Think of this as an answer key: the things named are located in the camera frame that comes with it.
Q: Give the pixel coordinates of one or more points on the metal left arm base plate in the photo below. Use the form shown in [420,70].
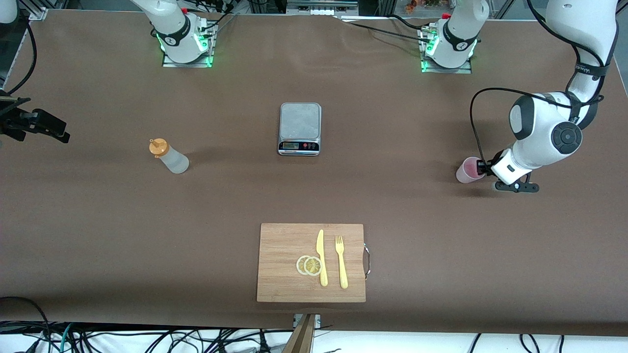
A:
[463,70]

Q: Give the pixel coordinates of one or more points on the yellow plastic knife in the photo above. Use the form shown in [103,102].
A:
[322,264]

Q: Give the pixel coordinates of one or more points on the wooden cutting board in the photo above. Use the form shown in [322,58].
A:
[279,245]

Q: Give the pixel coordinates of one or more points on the silver digital kitchen scale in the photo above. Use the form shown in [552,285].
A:
[299,122]

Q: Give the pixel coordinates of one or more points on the pink plastic cup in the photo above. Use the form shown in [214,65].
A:
[463,174]

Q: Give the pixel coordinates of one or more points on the lemon slice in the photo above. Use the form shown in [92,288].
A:
[313,266]
[299,265]

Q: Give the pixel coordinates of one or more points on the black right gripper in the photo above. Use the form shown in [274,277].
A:
[18,121]

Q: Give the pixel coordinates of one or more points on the yellow plastic fork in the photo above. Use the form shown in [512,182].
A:
[342,269]

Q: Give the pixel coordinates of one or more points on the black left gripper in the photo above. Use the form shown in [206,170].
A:
[487,166]

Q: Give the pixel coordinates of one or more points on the metal bracket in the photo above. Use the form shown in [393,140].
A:
[318,319]

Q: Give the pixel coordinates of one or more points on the white power strip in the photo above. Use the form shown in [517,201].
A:
[319,12]

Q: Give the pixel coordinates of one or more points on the aluminium frame profile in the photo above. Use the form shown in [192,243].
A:
[37,11]

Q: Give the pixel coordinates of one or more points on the translucent squeeze bottle orange cap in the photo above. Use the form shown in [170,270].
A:
[174,162]

